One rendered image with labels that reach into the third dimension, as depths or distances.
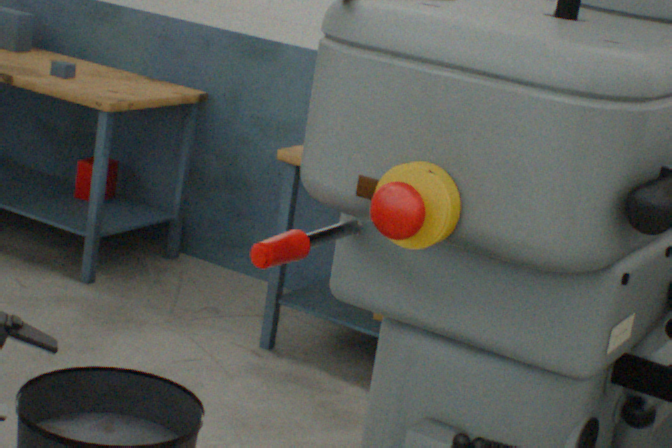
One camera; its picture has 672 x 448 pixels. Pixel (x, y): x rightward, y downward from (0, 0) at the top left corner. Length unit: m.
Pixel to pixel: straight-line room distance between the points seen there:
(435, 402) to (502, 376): 0.07
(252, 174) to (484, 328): 5.34
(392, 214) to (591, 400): 0.31
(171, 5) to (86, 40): 0.59
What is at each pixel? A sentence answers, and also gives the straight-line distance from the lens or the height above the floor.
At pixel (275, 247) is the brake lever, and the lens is 0.91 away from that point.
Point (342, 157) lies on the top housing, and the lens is 0.92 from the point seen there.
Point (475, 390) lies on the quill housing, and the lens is 1.05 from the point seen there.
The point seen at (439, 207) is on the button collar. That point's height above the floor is 1.77.
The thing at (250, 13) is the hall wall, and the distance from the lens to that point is 6.27.
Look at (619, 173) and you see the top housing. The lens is 0.87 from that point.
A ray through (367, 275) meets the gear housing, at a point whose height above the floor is 1.66.
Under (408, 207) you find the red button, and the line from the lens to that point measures 0.84.
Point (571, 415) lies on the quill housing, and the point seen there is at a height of 1.58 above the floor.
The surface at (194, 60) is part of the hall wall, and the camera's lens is 6.46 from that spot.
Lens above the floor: 1.96
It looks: 14 degrees down
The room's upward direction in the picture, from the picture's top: 9 degrees clockwise
